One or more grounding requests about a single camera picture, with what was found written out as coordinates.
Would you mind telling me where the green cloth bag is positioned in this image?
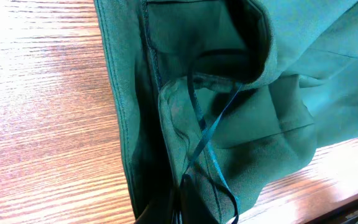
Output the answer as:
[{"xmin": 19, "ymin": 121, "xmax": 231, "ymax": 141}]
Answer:
[{"xmin": 94, "ymin": 0, "xmax": 358, "ymax": 223}]

